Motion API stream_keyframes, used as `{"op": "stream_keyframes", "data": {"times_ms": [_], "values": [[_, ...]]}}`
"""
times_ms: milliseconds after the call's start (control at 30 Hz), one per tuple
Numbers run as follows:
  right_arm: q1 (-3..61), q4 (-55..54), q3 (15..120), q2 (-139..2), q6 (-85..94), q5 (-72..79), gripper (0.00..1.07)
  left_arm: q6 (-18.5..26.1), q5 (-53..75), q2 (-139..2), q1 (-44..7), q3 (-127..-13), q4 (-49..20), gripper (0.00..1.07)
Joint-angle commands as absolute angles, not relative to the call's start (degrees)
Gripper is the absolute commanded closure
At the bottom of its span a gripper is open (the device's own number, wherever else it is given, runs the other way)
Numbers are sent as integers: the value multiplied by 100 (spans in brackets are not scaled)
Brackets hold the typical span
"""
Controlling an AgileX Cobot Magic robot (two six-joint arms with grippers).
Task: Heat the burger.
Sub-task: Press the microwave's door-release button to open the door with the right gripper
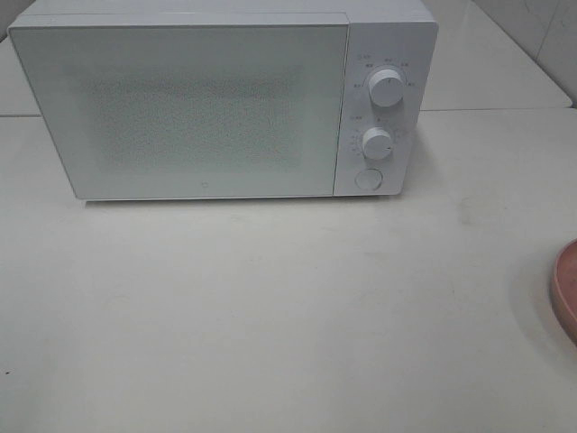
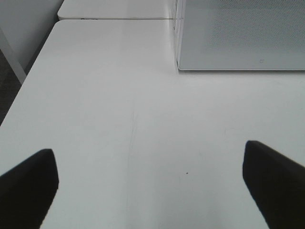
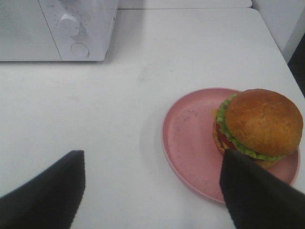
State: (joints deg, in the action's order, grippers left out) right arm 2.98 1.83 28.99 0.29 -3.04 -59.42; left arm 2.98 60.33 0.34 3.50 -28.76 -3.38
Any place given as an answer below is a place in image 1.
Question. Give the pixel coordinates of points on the white microwave knob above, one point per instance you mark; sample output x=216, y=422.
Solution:
x=386, y=86
x=376, y=144

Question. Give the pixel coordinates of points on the upper white microwave knob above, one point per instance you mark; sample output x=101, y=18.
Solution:
x=386, y=86

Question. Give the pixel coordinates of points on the white microwave door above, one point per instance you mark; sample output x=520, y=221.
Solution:
x=175, y=112

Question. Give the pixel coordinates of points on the pink round plate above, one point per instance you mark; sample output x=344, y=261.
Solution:
x=563, y=289

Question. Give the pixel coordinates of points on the round white door button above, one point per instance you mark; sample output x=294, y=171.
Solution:
x=369, y=179

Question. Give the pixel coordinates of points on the white microwave oven body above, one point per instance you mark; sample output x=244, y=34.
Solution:
x=150, y=100

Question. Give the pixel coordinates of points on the lower white microwave knob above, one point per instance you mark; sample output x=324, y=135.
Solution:
x=376, y=144

